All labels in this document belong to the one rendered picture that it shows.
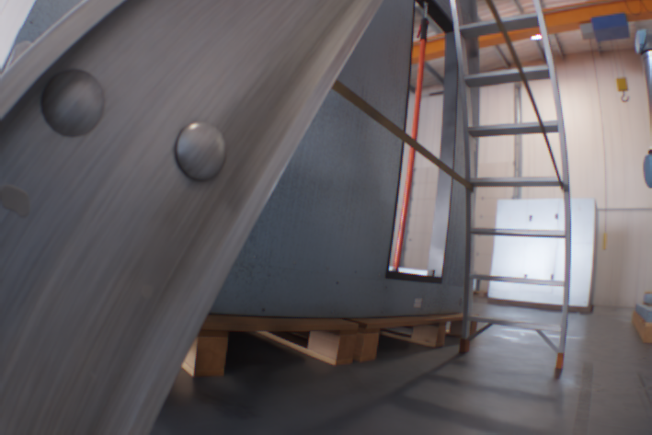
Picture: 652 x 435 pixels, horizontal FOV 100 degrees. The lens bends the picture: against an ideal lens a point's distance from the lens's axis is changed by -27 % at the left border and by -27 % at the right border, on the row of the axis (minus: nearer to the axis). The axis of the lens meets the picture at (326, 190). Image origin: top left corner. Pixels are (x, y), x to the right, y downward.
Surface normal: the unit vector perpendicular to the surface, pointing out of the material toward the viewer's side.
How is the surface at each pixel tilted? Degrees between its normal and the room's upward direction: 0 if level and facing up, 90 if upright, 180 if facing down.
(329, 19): 88
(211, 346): 90
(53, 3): 90
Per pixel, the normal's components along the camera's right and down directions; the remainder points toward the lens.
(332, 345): -0.69, -0.25
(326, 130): 0.70, -0.03
